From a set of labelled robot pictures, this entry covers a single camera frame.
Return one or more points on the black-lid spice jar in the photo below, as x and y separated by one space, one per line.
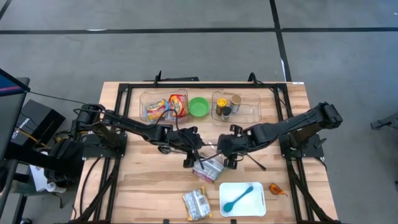
226 110

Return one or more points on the blue yellow ramen packet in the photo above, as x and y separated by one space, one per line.
155 110

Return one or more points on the clear plastic bin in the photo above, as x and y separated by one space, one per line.
143 96
248 112

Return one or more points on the black flat bar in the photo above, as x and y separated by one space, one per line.
180 79

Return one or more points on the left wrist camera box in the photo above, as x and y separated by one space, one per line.
188 130

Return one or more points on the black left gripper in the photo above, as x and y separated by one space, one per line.
189 141

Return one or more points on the yellow white ramen packet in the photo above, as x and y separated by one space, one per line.
196 203

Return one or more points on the tan-lid spice jar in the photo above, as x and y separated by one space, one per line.
236 99

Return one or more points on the orange red ramen packet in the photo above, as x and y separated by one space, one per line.
179 102

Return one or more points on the teal plastic spoon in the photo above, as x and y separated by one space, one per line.
229 207

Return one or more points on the black flat monitor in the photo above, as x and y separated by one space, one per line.
11 109

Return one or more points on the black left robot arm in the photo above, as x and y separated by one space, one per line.
130 124

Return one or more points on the white plastic tray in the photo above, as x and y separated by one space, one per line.
252 207

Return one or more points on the green plastic bowl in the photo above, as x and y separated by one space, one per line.
199 107

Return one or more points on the yellow-lid spice jar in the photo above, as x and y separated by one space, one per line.
221 102

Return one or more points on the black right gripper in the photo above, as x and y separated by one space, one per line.
233 144

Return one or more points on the black bag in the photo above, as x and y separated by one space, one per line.
65 158

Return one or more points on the white paper bag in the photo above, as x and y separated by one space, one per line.
38 180

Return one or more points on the black stand foot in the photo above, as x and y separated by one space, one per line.
384 123

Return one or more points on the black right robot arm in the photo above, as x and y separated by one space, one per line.
289 123

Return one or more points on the black box white logo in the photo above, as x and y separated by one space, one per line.
40 121

